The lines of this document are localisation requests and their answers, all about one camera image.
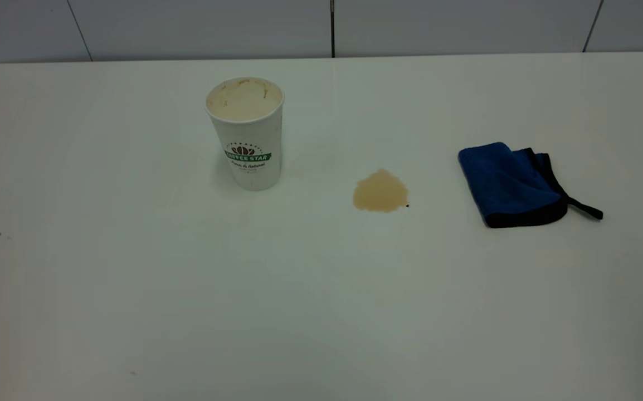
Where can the white paper coffee cup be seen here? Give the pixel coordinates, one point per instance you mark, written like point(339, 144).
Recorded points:
point(249, 139)

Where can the blue microfiber cloth black trim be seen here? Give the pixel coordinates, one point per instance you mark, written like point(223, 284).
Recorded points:
point(505, 184)

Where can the brown coffee spill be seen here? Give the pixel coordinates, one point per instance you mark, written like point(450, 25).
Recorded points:
point(380, 192)

